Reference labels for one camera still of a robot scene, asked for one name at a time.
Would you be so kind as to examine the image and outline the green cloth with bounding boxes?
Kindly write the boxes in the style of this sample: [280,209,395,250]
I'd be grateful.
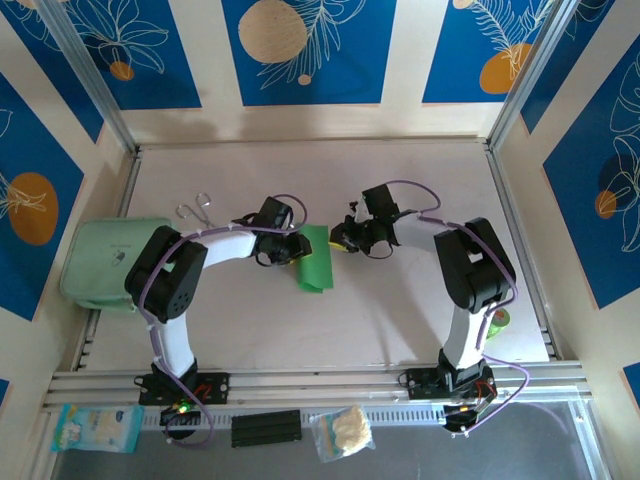
[294,224,335,294]

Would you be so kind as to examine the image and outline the metal tongs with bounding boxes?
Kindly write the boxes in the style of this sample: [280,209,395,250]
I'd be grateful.
[174,192,218,229]

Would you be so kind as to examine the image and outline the black ribbed block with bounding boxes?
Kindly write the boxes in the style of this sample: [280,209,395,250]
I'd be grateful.
[230,409,304,448]

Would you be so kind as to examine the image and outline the mint green zip pouch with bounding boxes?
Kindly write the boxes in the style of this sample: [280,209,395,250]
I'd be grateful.
[59,215,174,314]

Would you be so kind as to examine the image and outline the clear bag of crackers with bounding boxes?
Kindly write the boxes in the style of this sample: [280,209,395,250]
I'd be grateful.
[309,404,376,464]

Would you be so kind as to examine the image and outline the blue white snack packet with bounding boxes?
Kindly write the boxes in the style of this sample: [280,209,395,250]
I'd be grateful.
[51,403,145,454]

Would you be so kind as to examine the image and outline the long aluminium frame rail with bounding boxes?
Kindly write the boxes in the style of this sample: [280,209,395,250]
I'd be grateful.
[42,360,594,415]

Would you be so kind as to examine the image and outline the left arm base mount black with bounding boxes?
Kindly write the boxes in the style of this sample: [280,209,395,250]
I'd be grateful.
[135,370,231,407]

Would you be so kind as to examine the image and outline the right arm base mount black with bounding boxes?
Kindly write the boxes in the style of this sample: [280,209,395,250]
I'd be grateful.
[399,367,499,402]

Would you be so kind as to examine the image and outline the grey slotted cable duct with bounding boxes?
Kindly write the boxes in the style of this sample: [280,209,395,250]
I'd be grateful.
[142,405,446,431]

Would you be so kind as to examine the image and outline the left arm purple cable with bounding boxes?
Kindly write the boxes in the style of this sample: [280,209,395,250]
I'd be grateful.
[137,193,309,449]

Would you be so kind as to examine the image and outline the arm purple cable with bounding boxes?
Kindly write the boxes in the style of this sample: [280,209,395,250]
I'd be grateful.
[387,179,531,441]
[137,193,309,449]

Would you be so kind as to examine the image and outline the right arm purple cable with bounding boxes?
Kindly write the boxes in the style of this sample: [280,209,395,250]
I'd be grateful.
[387,179,531,441]

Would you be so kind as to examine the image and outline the aluminium frame post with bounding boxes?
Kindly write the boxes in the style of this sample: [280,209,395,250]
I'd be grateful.
[37,0,140,154]
[487,0,587,151]

